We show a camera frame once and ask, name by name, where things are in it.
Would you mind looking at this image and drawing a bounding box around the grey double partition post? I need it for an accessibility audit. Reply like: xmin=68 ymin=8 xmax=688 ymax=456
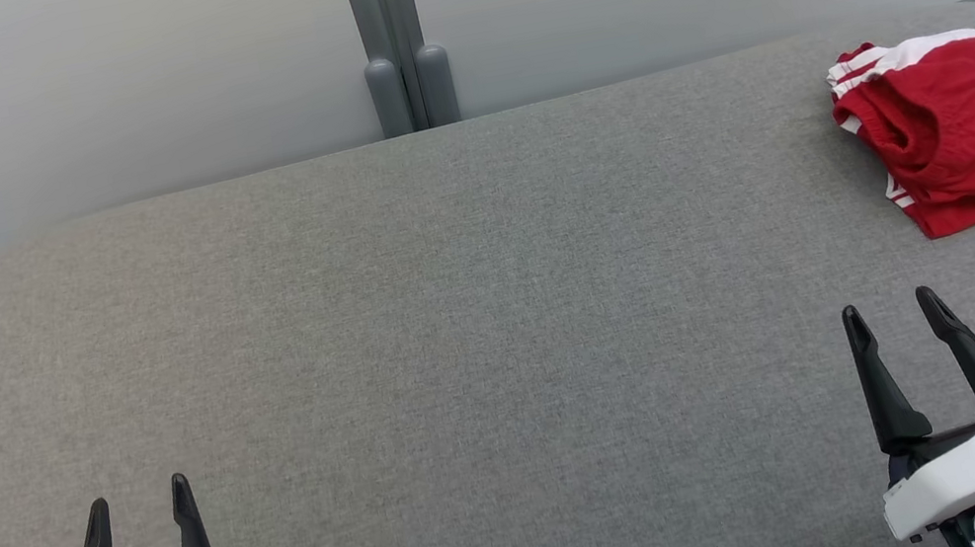
xmin=340 ymin=0 xmax=463 ymax=142

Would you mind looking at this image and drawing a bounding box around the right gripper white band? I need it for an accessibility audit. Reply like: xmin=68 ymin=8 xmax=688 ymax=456
xmin=839 ymin=276 xmax=975 ymax=546

